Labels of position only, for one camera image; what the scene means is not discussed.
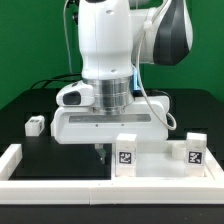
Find white U-shaped obstacle fence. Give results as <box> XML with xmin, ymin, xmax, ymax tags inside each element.
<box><xmin>0</xmin><ymin>144</ymin><xmax>224</xmax><ymax>205</ymax></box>

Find black cables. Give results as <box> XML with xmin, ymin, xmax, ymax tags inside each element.
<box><xmin>29</xmin><ymin>73</ymin><xmax>83</xmax><ymax>91</ymax></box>

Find white cable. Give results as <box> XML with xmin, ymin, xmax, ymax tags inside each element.
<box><xmin>62</xmin><ymin>0</ymin><xmax>75</xmax><ymax>76</ymax></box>

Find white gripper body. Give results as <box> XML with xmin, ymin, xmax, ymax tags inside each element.
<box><xmin>51</xmin><ymin>81</ymin><xmax>170</xmax><ymax>144</ymax></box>

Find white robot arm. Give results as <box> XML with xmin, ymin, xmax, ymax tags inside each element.
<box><xmin>51</xmin><ymin>0</ymin><xmax>193</xmax><ymax>156</ymax></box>

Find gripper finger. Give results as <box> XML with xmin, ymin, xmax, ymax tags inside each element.
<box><xmin>95</xmin><ymin>144</ymin><xmax>106</xmax><ymax>163</ymax></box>

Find white square table top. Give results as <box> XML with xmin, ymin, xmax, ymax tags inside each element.
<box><xmin>112</xmin><ymin>141</ymin><xmax>217</xmax><ymax>179</ymax></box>

